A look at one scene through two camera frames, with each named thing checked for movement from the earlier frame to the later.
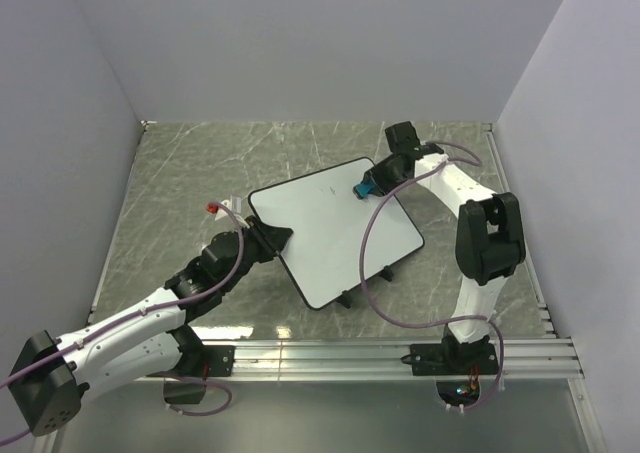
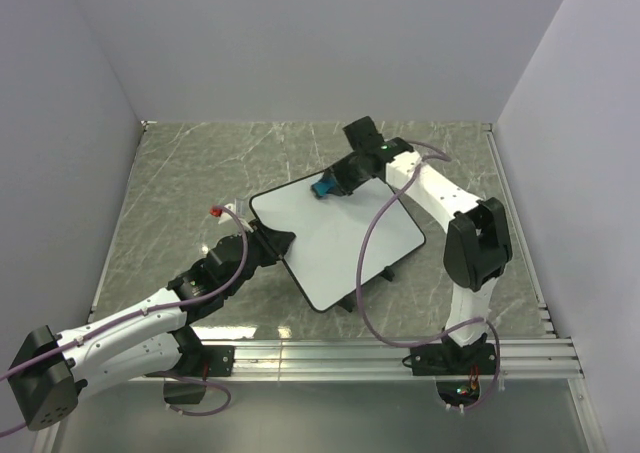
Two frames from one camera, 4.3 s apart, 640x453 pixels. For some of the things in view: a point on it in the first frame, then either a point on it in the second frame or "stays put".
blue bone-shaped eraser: (362, 189) -> (322, 186)
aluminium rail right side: (528, 263) stays put
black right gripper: (375, 176) -> (343, 186)
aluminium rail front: (532, 359) stays put
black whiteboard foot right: (387, 273) stays put
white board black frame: (327, 221) stays put
